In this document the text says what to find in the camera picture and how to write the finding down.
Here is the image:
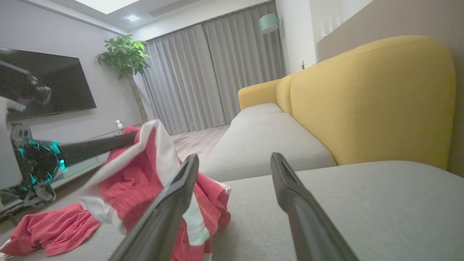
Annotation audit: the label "red shorts white waistband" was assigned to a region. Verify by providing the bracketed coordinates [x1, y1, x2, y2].
[78, 120, 232, 261]

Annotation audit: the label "red jersey white sleeves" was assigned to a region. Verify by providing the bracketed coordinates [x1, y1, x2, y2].
[0, 203, 102, 258]

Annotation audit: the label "black flat television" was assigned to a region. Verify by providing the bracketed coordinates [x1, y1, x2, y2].
[0, 48, 97, 122]

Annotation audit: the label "grey pleated curtain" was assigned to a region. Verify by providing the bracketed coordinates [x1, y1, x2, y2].
[140, 0, 287, 136]

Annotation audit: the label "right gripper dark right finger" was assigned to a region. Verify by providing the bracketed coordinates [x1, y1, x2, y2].
[270, 152, 359, 261]

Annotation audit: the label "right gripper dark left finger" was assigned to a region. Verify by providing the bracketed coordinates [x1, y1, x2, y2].
[109, 154, 200, 261]

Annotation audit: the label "glass television console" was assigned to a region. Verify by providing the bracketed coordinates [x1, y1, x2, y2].
[0, 123, 142, 220]

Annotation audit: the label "green potted tree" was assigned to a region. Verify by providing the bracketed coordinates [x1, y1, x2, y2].
[96, 35, 151, 124]

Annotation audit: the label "large grey sofa cushion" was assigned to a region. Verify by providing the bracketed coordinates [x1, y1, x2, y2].
[0, 161, 464, 261]

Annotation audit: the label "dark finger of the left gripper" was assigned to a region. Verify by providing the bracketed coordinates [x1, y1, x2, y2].
[60, 131, 138, 166]

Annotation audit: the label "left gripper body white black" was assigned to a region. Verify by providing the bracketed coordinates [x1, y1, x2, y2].
[10, 123, 68, 208]

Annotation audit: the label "yellow sofa backrest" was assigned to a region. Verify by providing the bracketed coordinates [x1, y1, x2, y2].
[237, 35, 456, 170]

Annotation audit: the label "grey sofa seat cushion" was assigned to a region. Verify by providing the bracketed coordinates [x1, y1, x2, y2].
[199, 112, 337, 182]
[230, 103, 284, 124]

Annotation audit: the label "mint green lampshade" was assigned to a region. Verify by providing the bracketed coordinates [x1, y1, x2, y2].
[258, 14, 280, 34]

